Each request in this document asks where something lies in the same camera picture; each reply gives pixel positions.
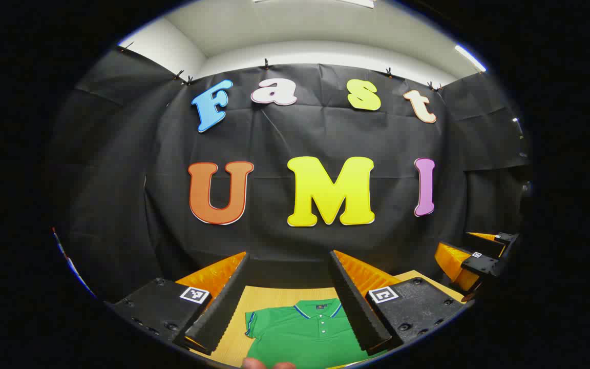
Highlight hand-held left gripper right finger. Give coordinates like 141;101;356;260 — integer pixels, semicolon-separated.
328;250;467;357

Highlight row of black cloth clips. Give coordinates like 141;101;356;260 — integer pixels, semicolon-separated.
118;44;444;93

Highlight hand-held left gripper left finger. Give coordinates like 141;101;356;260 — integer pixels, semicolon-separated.
104;251;250;355

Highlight black backdrop cloth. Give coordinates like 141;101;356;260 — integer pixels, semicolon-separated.
52;46;531;303

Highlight green T-shirt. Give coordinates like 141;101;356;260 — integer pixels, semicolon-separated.
244;299;385;369

